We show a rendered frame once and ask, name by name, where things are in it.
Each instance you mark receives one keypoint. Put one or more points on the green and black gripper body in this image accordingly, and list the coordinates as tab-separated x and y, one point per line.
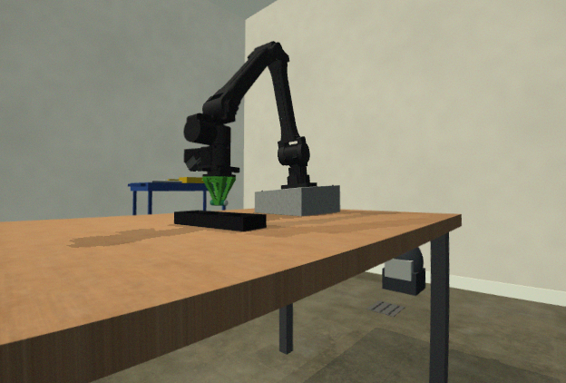
220	163

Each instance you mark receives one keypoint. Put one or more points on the black three-compartment bin rack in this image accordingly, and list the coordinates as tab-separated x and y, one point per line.
230	221

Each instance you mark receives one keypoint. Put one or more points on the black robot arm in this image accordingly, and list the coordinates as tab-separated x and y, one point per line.
200	127

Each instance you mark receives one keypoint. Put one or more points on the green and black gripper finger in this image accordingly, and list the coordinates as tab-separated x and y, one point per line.
230	182
222	183

